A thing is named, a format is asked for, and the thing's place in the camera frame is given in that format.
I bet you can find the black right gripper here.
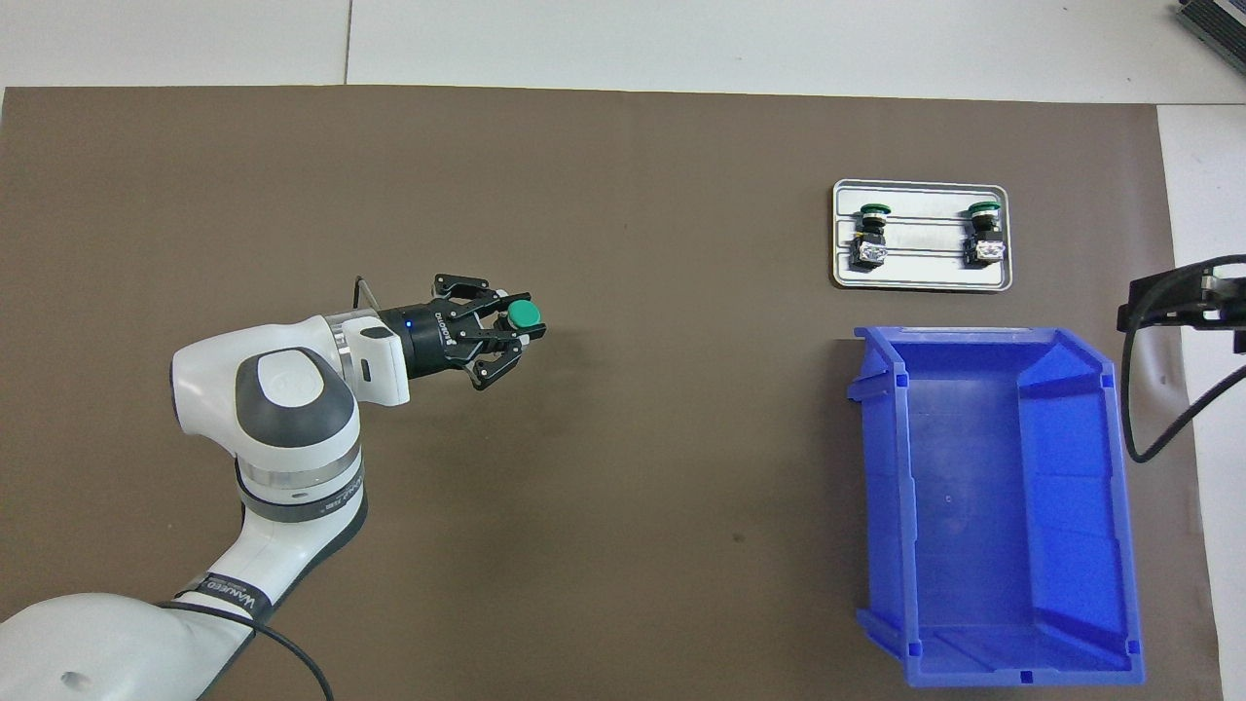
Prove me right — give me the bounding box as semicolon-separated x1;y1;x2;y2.
1117;263;1246;356

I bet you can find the grey metal tray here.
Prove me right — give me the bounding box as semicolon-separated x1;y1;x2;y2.
830;179;1014;292

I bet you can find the green push button switch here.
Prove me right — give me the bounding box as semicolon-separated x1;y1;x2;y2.
495;297;544;344
962;200;1006;269
852;202;892;271

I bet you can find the brown table mat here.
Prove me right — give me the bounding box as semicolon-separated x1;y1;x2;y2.
0;86;1223;701

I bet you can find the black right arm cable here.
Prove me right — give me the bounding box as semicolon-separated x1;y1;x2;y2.
1121;255;1246;464

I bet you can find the blue plastic storage bin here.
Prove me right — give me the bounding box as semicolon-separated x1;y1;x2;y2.
845;325;1147;688

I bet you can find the grey ribbed device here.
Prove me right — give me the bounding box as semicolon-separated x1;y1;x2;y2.
1173;0;1246;74

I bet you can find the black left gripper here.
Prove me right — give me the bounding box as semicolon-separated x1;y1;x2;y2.
378;275;549;393

